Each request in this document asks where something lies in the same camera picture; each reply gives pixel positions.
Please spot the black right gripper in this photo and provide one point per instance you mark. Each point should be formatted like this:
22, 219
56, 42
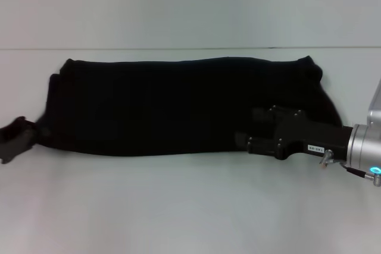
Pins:
309, 138

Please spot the black shirt with FREE print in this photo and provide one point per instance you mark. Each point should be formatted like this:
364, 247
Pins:
178, 108

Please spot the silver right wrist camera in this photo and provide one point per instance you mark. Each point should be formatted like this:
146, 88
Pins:
375, 105

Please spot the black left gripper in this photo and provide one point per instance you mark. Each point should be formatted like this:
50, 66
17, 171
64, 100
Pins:
13, 142

